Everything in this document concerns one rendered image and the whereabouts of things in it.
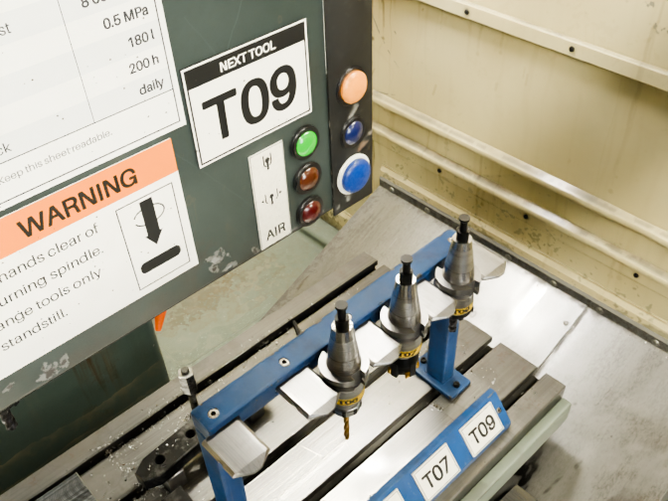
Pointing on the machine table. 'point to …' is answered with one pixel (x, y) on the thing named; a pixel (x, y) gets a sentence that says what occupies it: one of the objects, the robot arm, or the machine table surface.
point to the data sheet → (80, 87)
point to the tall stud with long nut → (188, 385)
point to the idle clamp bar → (174, 457)
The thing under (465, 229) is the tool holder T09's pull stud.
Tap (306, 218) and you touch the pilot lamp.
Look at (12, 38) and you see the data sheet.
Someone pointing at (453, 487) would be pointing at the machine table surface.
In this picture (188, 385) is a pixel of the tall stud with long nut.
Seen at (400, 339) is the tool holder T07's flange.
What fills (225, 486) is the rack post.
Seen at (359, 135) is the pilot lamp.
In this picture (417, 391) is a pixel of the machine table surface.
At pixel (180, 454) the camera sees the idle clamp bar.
